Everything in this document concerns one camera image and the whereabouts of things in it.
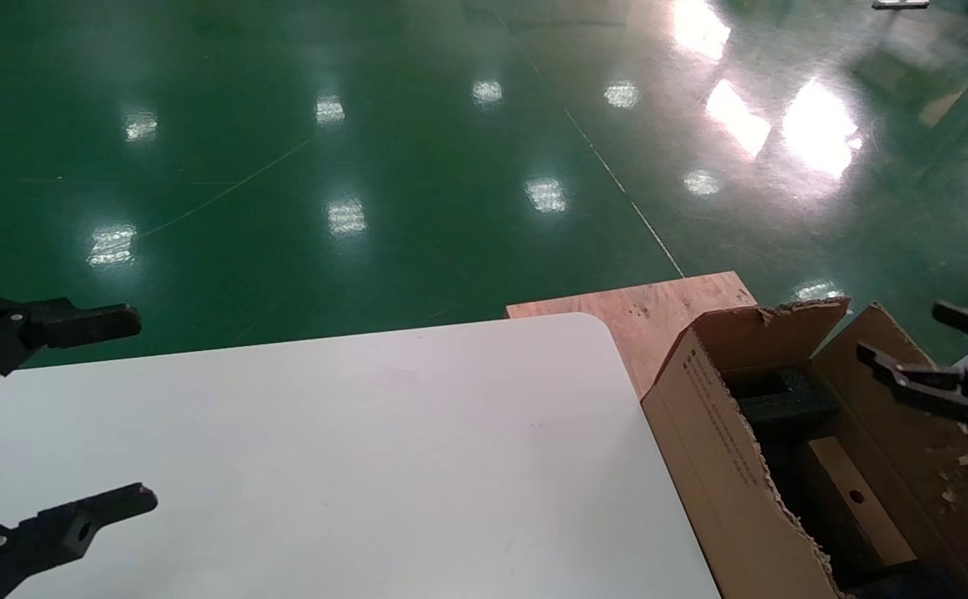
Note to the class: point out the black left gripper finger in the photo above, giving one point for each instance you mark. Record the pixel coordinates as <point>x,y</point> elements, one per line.
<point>76,324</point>
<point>59,532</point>

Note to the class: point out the big open cardboard box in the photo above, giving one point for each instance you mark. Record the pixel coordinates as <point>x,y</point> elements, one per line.
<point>717,466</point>

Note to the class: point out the black foam insert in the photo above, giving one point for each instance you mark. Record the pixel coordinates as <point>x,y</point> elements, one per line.
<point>783,401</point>

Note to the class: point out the wooden pallet board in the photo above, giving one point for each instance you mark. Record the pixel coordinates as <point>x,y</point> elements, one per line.
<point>658,312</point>

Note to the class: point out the grey metal base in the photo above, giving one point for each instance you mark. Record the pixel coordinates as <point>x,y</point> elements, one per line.
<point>900,3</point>

